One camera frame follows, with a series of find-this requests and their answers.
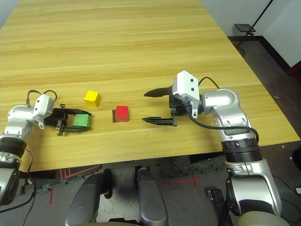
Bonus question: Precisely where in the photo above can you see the grey robot left leg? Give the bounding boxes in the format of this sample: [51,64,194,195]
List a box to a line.
[64,168,113,226]

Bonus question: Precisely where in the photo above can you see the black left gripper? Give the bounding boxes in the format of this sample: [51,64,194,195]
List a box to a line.
[44,104,93,137]

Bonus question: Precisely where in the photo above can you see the black square table marker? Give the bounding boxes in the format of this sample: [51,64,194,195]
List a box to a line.
[112,109,129,123]

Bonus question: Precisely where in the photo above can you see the thin white floor wire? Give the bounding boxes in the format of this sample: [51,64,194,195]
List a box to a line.
[253,61,296,110]

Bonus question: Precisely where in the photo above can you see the grey robot leg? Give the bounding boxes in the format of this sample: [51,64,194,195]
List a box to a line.
[64,168,113,226]
[137,167,169,226]

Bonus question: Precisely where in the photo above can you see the maroon furniture piece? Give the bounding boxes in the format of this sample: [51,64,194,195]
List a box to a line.
[285,63,301,77]

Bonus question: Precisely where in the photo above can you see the red wooden block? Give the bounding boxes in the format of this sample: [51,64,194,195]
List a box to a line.
[115,105,130,122]

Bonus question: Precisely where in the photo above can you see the black rectangular floor device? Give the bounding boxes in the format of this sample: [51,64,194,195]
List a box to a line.
[206,188,226,210]

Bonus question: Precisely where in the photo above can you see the green wooden block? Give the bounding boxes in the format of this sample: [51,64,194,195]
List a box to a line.
[72,113,93,128]

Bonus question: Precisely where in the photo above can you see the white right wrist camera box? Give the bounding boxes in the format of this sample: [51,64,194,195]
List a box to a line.
[172,70,200,118]

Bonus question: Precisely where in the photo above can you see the grey robot right leg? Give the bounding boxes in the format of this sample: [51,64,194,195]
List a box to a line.
[137,167,169,226]

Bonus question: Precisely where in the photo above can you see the grey flat wrist cable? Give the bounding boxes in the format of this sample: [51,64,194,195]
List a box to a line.
[26,89,40,105]

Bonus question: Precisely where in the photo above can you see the black round floor object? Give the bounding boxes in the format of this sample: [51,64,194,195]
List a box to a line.
[291,148,301,165]

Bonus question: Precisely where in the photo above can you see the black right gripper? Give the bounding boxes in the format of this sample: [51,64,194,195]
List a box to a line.
[142,86,190,127]

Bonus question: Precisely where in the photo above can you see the dark speckled floor mat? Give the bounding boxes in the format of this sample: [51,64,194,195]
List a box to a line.
[159,155,224,177]

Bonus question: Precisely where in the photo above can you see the yellow wooden block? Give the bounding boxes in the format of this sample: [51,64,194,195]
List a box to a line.
[84,90,100,108]

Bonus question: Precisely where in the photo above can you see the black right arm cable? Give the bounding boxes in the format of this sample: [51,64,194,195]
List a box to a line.
[187,76,259,144]

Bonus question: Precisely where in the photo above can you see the black floor stand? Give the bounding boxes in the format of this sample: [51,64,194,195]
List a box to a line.
[234,0,275,36]

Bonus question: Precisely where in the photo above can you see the beige robot torso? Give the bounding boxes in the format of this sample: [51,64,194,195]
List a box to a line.
[95,210,292,226]

